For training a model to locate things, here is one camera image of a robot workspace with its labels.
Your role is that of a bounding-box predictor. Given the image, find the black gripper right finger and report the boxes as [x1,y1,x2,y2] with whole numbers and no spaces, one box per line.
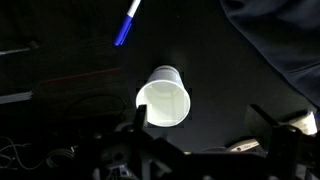
[244,103,282,152]

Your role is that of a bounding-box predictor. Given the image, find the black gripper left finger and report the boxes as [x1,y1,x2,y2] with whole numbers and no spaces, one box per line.
[134,104,149,132]

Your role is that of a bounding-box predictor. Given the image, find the white paper cup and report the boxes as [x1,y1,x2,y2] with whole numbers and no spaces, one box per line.
[135,65,192,128]

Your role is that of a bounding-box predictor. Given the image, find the blue and white marker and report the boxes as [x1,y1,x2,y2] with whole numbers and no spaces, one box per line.
[113,0,142,47]

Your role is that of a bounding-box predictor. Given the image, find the black zip jacket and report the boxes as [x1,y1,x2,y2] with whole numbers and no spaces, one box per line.
[219,0,320,108]

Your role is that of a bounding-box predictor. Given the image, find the wooden handle paintbrush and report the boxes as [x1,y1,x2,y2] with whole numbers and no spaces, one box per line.
[226,111,318,153]

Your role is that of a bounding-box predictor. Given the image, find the grey cable bundle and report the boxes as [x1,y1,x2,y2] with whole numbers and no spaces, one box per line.
[0,135,78,172]

